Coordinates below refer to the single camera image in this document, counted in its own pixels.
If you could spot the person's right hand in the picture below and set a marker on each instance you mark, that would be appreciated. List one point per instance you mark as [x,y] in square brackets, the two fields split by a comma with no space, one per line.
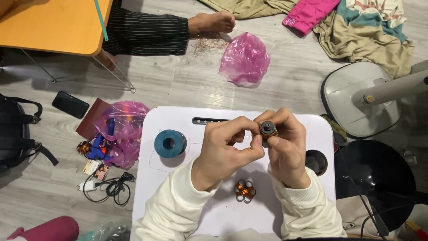
[291,150]

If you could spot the person's left hand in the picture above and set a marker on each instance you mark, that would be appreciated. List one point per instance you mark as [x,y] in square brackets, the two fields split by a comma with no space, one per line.
[217,157]

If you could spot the copper wound motor armature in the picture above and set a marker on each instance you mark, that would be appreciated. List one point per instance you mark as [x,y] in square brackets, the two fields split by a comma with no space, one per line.
[268,129]

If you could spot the copper coil with orange tape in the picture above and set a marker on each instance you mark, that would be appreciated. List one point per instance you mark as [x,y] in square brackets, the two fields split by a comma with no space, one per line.
[244,191]

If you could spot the white lap table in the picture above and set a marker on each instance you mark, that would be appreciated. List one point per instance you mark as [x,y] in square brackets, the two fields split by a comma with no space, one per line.
[174,180]

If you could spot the olive green cloth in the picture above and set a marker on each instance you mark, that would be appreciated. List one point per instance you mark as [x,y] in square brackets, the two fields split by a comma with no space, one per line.
[336,130]

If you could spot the white standing fan base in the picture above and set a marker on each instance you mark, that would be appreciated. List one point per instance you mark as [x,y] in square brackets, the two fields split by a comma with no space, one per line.
[351,100]

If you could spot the beige bag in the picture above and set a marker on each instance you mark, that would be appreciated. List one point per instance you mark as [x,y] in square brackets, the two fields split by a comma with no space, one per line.
[351,214]

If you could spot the black round fan base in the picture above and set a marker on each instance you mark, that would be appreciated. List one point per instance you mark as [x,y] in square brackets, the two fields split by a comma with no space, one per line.
[377,174]

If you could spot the pink plastic bag with tools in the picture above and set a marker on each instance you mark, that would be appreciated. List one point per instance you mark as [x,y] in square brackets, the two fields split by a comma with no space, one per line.
[127,120]

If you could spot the crumpled pink plastic bag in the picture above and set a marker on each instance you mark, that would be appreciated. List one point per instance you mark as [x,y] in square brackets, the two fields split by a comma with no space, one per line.
[244,60]

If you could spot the blue glue gun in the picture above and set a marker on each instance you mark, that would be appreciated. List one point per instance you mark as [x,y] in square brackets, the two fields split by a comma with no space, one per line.
[97,147]

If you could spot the small printed cards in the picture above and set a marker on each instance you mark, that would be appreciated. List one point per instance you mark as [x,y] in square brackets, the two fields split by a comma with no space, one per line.
[95,169]

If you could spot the brown notebook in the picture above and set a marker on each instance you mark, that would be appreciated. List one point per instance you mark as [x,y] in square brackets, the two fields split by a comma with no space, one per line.
[88,124]

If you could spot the clear plastic bag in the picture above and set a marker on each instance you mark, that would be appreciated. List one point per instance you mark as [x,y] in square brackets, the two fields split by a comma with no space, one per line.
[107,232]

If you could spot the small copper coil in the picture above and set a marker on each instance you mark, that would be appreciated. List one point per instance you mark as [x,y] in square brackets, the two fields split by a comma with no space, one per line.
[82,147]

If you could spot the pink garment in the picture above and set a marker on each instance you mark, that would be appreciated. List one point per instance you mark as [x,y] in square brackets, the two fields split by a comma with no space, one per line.
[309,15]

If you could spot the beige and teal blanket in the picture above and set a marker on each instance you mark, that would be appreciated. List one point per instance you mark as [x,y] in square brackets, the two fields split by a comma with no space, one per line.
[367,36]

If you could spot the beige cloth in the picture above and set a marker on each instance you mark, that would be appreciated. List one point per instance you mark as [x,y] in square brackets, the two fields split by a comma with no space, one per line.
[250,7]

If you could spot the red and yellow object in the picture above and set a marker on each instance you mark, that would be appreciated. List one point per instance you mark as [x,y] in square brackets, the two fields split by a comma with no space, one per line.
[416,231]

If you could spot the black phone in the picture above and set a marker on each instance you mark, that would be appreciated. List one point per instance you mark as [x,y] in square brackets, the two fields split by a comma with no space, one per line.
[70,104]

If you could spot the teal stick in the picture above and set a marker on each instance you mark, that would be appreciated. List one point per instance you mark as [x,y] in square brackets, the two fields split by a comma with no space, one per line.
[101,20]

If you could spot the magenta bottle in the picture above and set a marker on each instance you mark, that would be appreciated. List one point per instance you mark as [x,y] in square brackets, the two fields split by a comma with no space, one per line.
[50,231]

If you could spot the black backpack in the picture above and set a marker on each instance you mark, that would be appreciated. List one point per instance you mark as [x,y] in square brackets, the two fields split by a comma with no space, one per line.
[13,134]

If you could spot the orange folding table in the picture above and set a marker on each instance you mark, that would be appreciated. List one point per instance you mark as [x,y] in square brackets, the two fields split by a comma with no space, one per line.
[50,23]

